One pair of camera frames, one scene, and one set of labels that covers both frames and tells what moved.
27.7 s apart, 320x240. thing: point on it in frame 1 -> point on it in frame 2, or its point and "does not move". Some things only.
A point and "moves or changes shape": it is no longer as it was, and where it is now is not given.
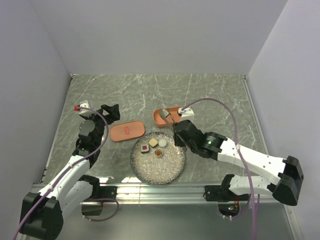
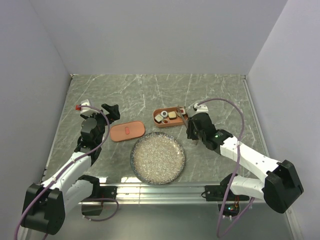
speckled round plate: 156,170 does not move
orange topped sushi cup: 158,153 -> 165,121
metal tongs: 165,119 moves or changes shape
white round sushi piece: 162,143 -> 164,113
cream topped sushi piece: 153,142 -> 172,115
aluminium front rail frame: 163,193 does not move
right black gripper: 177,141 -> 189,132
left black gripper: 113,112 does not move
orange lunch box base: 174,115 does not move
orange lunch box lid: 127,130 does not move
